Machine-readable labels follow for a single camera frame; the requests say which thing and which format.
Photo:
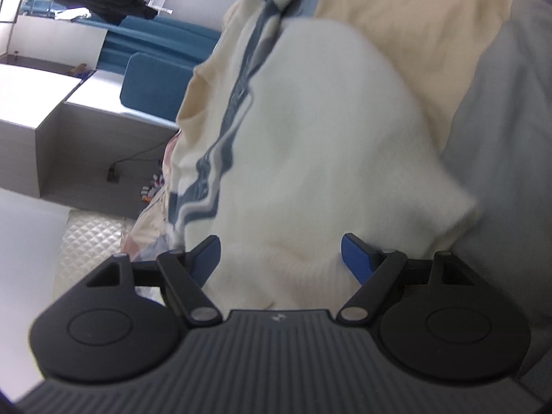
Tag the white desk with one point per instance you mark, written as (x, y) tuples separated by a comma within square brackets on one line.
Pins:
[(77, 146)]

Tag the cream knit sweater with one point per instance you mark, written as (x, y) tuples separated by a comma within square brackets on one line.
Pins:
[(323, 138)]

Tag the white quilted headboard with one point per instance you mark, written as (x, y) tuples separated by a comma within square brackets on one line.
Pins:
[(95, 241)]

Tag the blue curtain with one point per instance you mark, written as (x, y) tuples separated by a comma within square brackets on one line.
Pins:
[(164, 34)]

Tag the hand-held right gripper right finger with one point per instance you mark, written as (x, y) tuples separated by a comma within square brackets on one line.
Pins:
[(356, 258)]

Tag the blue chair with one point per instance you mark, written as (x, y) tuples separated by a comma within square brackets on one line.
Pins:
[(151, 86)]

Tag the patchwork quilt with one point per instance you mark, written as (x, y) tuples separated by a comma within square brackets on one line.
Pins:
[(496, 138)]

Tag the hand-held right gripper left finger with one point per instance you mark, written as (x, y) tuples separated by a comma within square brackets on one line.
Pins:
[(207, 258)]

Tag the group of small bottles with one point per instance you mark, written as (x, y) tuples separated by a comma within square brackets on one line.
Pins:
[(151, 187)]

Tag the black wall socket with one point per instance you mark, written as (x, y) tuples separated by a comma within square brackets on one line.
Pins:
[(114, 174)]

